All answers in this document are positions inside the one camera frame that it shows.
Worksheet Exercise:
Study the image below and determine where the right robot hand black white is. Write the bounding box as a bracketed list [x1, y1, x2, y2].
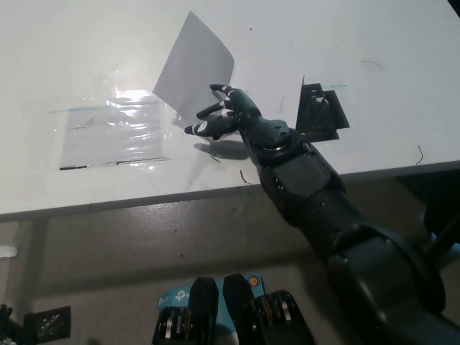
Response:
[183, 83, 300, 152]

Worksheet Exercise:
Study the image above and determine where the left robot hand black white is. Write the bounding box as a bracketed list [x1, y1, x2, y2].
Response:
[0, 303, 22, 345]

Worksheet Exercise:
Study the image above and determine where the white paperback manual book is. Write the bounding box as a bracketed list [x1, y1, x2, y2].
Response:
[152, 10, 305, 132]

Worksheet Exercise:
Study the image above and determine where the grey desk leg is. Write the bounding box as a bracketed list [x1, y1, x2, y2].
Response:
[19, 218, 50, 288]

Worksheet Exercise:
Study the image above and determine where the white sheet under plastic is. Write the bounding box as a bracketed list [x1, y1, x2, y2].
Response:
[59, 98, 170, 170]

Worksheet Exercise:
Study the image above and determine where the clear plastic film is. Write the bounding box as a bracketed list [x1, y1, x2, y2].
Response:
[22, 70, 191, 173]

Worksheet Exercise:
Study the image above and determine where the black flat bracket part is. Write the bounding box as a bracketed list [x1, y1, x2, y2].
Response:
[295, 82, 351, 142]

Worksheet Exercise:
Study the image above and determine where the dark desk frame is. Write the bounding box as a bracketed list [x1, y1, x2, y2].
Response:
[395, 175, 460, 270]

